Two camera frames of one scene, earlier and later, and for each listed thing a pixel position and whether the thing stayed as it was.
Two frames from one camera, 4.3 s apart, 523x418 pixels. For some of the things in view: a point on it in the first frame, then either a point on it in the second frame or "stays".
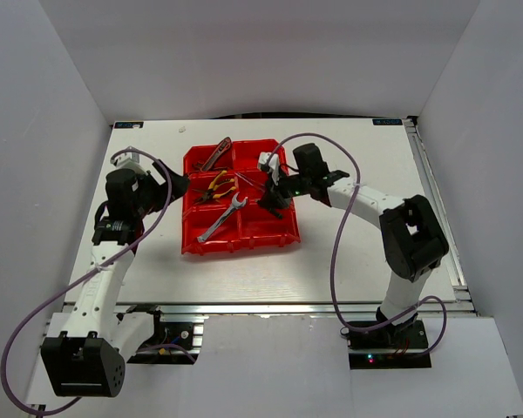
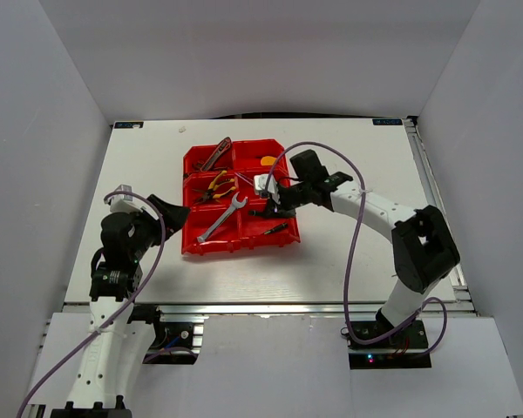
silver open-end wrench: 234,205 stays
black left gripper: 148,179 -> 174,216
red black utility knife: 215,154 stays
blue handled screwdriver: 250,182 stays
